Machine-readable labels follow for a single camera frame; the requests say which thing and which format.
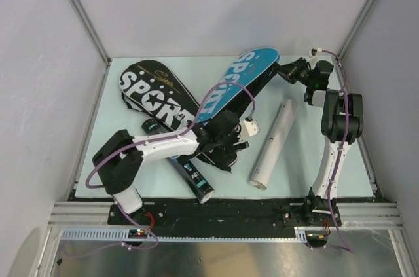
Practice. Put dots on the right aluminium frame post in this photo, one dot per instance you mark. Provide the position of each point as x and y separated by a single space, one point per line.
366 9

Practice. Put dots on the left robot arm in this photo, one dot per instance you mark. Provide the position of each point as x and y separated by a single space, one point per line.
120 159

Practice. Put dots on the white shuttlecock tube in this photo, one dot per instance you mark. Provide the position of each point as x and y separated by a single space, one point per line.
273 146

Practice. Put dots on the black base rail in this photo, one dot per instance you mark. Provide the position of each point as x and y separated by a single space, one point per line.
227 217

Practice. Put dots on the black shuttlecock tube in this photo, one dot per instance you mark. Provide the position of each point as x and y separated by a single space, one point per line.
198 184

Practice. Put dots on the aluminium frame post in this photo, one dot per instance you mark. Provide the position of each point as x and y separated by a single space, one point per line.
92 34
366 9

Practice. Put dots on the white cable duct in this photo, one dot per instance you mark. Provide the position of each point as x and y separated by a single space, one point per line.
138 235

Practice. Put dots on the blue racket bag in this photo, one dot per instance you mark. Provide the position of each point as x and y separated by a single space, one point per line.
243 80

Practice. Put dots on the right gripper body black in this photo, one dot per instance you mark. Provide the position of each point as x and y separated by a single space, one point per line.
301 75

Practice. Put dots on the black racket bag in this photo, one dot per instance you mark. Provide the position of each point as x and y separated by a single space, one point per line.
151 87

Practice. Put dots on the left aluminium frame post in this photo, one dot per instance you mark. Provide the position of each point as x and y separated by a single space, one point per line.
92 34

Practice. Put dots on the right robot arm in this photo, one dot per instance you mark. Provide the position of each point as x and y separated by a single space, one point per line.
341 124

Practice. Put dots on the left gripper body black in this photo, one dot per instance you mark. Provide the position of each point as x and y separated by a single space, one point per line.
226 147

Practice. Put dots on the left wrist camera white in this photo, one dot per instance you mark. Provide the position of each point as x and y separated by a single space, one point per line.
248 128

